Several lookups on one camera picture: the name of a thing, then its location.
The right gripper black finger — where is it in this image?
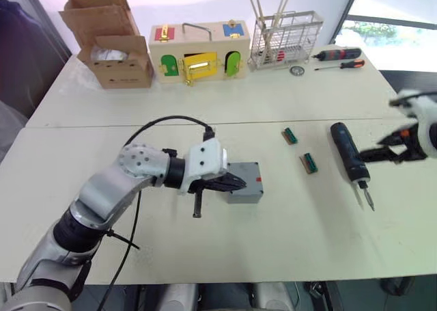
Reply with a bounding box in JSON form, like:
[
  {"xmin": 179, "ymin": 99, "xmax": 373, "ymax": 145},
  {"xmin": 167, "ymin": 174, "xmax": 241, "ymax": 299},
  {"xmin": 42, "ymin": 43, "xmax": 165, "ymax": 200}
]
[
  {"xmin": 360, "ymin": 146, "xmax": 399, "ymax": 163},
  {"xmin": 376, "ymin": 127, "xmax": 408, "ymax": 146}
]

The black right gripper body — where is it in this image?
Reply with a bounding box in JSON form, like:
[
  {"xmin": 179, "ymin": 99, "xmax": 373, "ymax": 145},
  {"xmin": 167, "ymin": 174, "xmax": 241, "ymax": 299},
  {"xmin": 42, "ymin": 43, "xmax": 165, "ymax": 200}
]
[{"xmin": 391, "ymin": 122, "xmax": 428, "ymax": 164}]

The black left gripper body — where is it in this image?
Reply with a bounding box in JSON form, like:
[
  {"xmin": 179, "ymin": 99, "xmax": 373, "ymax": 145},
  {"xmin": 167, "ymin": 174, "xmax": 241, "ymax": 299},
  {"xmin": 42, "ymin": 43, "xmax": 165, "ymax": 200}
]
[{"xmin": 187, "ymin": 174, "xmax": 227, "ymax": 219}]

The grey box lid red sticker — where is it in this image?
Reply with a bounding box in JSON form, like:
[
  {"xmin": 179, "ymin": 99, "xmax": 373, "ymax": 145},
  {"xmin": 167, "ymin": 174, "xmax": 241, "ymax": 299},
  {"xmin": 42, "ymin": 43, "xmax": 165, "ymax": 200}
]
[{"xmin": 226, "ymin": 161, "xmax": 265, "ymax": 194}]

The grey plastic junction box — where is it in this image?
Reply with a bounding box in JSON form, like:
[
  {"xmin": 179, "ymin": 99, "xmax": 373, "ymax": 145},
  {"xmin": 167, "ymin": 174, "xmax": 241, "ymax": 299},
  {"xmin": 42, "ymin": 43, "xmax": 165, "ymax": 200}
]
[{"xmin": 225, "ymin": 189, "xmax": 265, "ymax": 205}]

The dark blue electric screwdriver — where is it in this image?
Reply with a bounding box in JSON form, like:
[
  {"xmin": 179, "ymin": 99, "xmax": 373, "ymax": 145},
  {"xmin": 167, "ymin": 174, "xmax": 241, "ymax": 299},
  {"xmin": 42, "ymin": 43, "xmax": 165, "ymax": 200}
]
[{"xmin": 330, "ymin": 122, "xmax": 377, "ymax": 213}]

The orange black hand screwdriver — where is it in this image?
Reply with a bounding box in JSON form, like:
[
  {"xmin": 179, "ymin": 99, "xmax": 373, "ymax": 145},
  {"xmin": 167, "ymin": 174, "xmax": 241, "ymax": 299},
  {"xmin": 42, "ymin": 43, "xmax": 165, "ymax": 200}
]
[{"xmin": 313, "ymin": 59, "xmax": 366, "ymax": 72}]

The black red electric screwdriver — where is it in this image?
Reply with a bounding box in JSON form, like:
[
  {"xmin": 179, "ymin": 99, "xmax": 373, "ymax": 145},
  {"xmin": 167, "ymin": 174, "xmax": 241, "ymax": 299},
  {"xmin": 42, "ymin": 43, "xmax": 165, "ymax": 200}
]
[{"xmin": 313, "ymin": 47, "xmax": 363, "ymax": 62}]

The wooden lock box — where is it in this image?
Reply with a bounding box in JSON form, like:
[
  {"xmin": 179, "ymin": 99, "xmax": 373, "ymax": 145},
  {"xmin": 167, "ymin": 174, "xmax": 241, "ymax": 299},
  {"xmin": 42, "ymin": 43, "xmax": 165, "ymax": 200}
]
[{"xmin": 147, "ymin": 19, "xmax": 252, "ymax": 85}]

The open brown cardboard box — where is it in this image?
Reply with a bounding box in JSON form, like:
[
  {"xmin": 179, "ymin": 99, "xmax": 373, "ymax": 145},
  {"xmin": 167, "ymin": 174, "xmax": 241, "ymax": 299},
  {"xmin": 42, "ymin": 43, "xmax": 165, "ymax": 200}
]
[{"xmin": 59, "ymin": 0, "xmax": 155, "ymax": 90}]

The blue lock box panel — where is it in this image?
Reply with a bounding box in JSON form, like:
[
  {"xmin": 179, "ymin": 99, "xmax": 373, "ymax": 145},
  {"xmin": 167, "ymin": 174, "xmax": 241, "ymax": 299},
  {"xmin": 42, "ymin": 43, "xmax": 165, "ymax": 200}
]
[{"xmin": 222, "ymin": 21, "xmax": 244, "ymax": 37}]

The red lock box panel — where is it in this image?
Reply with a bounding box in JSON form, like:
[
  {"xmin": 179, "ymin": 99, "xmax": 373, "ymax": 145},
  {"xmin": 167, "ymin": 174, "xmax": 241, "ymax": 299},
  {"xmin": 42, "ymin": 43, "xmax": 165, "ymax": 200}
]
[{"xmin": 154, "ymin": 25, "xmax": 176, "ymax": 40}]

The green terminal block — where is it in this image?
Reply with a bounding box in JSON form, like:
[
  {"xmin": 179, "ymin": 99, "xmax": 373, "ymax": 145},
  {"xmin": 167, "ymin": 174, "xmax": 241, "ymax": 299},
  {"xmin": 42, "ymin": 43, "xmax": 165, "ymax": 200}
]
[
  {"xmin": 281, "ymin": 127, "xmax": 298, "ymax": 146},
  {"xmin": 299, "ymin": 152, "xmax": 319, "ymax": 175}
]

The grey rounded shape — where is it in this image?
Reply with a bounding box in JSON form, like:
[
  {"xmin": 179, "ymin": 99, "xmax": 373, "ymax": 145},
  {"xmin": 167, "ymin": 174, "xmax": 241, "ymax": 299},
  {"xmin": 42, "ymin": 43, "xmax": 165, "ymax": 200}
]
[
  {"xmin": 251, "ymin": 282, "xmax": 296, "ymax": 311},
  {"xmin": 158, "ymin": 282, "xmax": 199, "ymax": 311}
]

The green arched door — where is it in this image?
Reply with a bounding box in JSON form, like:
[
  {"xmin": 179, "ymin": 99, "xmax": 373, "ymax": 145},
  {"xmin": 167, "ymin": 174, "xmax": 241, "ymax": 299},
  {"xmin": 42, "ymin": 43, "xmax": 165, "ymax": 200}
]
[
  {"xmin": 224, "ymin": 51, "xmax": 242, "ymax": 77},
  {"xmin": 160, "ymin": 54, "xmax": 180, "ymax": 77}
]

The yellow hinged door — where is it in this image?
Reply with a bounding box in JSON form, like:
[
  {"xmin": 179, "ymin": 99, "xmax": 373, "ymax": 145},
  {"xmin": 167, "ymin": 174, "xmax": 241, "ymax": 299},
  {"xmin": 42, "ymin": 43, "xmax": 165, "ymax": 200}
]
[{"xmin": 182, "ymin": 51, "xmax": 219, "ymax": 83}]

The small black device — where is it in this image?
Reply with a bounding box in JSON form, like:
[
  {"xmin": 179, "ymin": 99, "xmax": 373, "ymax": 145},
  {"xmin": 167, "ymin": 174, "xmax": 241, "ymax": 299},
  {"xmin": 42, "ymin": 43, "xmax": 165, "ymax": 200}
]
[{"xmin": 302, "ymin": 281, "xmax": 326, "ymax": 299}]

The clear plastic bag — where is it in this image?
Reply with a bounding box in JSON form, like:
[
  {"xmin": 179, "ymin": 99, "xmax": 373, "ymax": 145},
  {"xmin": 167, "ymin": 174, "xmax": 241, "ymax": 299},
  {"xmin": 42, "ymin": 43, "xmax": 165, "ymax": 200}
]
[{"xmin": 89, "ymin": 46, "xmax": 129, "ymax": 62}]

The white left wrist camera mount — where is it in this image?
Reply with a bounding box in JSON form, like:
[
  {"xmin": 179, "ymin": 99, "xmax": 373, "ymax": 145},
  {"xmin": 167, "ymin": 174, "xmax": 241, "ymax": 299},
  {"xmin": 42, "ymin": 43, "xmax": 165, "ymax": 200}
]
[{"xmin": 177, "ymin": 139, "xmax": 229, "ymax": 196}]

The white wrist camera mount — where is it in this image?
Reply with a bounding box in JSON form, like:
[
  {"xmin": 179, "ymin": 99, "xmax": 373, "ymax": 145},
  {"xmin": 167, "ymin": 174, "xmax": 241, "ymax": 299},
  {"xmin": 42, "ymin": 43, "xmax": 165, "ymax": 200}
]
[
  {"xmin": 390, "ymin": 89, "xmax": 437, "ymax": 157},
  {"xmin": 177, "ymin": 139, "xmax": 229, "ymax": 196}
]

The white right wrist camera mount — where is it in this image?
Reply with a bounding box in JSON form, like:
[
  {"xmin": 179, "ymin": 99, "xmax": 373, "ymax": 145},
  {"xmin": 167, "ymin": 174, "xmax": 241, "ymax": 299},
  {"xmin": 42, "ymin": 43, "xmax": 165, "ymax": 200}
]
[{"xmin": 390, "ymin": 89, "xmax": 437, "ymax": 157}]

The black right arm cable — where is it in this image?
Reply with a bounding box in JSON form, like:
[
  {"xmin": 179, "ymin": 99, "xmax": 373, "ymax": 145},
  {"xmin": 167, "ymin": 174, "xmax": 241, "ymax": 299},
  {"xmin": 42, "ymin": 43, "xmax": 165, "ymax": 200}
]
[{"xmin": 389, "ymin": 90, "xmax": 437, "ymax": 107}]

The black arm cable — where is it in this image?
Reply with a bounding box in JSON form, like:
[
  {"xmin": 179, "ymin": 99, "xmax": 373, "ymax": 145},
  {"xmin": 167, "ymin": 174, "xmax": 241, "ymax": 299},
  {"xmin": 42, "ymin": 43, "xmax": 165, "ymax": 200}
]
[
  {"xmin": 98, "ymin": 115, "xmax": 217, "ymax": 311},
  {"xmin": 389, "ymin": 90, "xmax": 437, "ymax": 107}
]

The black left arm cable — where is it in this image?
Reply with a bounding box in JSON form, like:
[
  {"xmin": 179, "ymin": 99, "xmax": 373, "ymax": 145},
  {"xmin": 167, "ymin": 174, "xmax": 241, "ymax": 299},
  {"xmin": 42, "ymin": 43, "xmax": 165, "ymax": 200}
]
[{"xmin": 98, "ymin": 115, "xmax": 217, "ymax": 311}]

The black window frame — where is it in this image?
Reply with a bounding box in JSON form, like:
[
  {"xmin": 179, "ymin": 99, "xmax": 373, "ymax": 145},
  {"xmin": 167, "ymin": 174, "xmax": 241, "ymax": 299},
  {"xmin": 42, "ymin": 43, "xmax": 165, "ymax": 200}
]
[{"xmin": 332, "ymin": 0, "xmax": 437, "ymax": 46}]

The metal wire basket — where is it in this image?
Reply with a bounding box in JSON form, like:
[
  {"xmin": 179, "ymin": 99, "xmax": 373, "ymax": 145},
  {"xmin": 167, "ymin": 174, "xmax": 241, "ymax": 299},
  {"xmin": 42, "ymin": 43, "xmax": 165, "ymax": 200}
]
[{"xmin": 248, "ymin": 10, "xmax": 325, "ymax": 71}]

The metal carrying handle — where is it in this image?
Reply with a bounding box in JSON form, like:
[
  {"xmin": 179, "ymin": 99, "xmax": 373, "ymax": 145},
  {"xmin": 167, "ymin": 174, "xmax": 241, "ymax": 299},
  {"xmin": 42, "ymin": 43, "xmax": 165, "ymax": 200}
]
[{"xmin": 181, "ymin": 22, "xmax": 213, "ymax": 42}]

